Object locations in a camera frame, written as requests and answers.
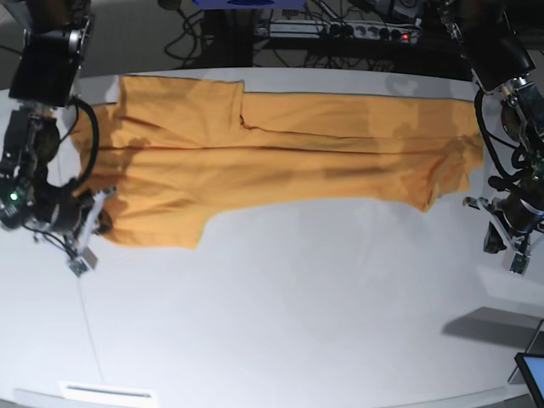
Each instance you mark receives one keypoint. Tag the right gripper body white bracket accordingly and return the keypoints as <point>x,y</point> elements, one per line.
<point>70,223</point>

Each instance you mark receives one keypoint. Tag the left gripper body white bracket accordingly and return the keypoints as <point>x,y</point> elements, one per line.
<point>519,224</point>

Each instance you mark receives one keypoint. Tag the orange T-shirt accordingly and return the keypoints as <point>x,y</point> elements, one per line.
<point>180,151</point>

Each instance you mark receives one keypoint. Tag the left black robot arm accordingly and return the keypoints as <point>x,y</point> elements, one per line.
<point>501,66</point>

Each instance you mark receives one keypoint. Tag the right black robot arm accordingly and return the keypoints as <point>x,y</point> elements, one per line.
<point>56,37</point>

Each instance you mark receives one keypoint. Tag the grey tablet stand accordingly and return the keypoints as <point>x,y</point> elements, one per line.
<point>535,347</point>

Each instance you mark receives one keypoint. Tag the tablet with blue screen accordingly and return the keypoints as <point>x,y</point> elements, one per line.
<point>531,369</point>

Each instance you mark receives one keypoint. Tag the white flat label strip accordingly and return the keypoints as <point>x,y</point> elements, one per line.
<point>87,387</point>

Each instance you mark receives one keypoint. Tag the white power strip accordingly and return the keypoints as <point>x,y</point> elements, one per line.
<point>356,29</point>

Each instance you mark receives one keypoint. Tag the black table frame post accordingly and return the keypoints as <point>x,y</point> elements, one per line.
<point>232,34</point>

